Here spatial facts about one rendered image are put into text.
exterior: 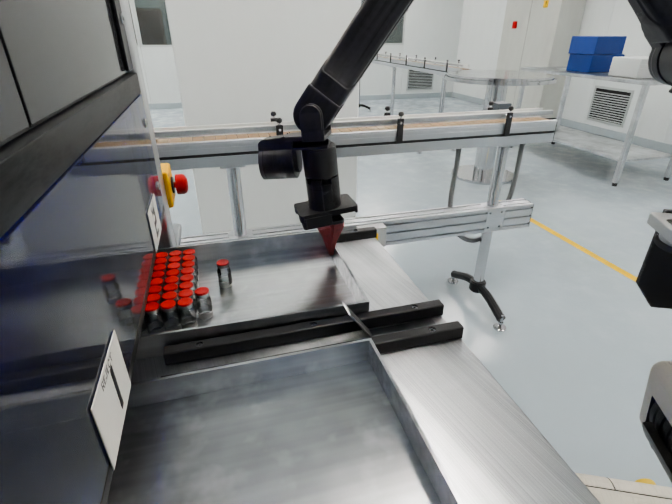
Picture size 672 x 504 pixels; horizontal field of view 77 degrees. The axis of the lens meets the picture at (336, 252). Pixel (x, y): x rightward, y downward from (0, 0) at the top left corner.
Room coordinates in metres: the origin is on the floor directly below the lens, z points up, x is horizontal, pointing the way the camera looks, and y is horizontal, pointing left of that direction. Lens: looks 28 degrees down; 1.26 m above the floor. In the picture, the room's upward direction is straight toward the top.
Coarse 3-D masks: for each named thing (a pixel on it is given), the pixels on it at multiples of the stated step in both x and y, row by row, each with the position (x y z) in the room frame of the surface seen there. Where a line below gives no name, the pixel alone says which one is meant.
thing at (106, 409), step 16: (112, 336) 0.27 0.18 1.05; (112, 352) 0.25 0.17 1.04; (112, 384) 0.23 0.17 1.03; (128, 384) 0.27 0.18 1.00; (96, 400) 0.20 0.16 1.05; (112, 400) 0.23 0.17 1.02; (96, 416) 0.19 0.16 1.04; (112, 416) 0.22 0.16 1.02; (112, 432) 0.21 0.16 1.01; (112, 448) 0.20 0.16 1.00; (112, 464) 0.19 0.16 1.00
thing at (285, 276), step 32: (224, 256) 0.71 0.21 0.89; (256, 256) 0.71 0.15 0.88; (288, 256) 0.71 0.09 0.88; (320, 256) 0.71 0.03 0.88; (256, 288) 0.60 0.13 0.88; (288, 288) 0.60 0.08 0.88; (320, 288) 0.60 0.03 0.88; (352, 288) 0.58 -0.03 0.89; (224, 320) 0.51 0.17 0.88; (256, 320) 0.47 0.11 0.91; (288, 320) 0.48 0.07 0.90; (160, 352) 0.43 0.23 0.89
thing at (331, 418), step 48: (144, 384) 0.35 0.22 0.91; (192, 384) 0.36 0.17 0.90; (240, 384) 0.38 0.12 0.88; (288, 384) 0.38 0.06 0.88; (336, 384) 0.38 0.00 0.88; (384, 384) 0.37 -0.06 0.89; (144, 432) 0.31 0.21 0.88; (192, 432) 0.31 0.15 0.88; (240, 432) 0.31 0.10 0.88; (288, 432) 0.31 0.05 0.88; (336, 432) 0.31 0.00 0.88; (384, 432) 0.31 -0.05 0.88; (144, 480) 0.26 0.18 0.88; (192, 480) 0.26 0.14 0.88; (240, 480) 0.26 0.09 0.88; (288, 480) 0.26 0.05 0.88; (336, 480) 0.26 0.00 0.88; (384, 480) 0.26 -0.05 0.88; (432, 480) 0.25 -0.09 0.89
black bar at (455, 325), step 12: (444, 324) 0.48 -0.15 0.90; (456, 324) 0.48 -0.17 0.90; (384, 336) 0.45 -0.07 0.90; (396, 336) 0.45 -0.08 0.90; (408, 336) 0.45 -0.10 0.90; (420, 336) 0.45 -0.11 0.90; (432, 336) 0.46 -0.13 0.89; (444, 336) 0.46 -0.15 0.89; (456, 336) 0.47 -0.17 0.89; (312, 348) 0.43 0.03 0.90; (384, 348) 0.44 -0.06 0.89; (396, 348) 0.44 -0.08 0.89; (408, 348) 0.45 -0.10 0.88
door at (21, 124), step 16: (0, 48) 0.26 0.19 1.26; (0, 64) 0.25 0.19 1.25; (0, 80) 0.25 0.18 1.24; (0, 96) 0.24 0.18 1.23; (16, 96) 0.26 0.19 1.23; (0, 112) 0.24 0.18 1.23; (16, 112) 0.25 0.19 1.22; (0, 128) 0.23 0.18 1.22; (16, 128) 0.25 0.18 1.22; (0, 144) 0.22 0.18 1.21
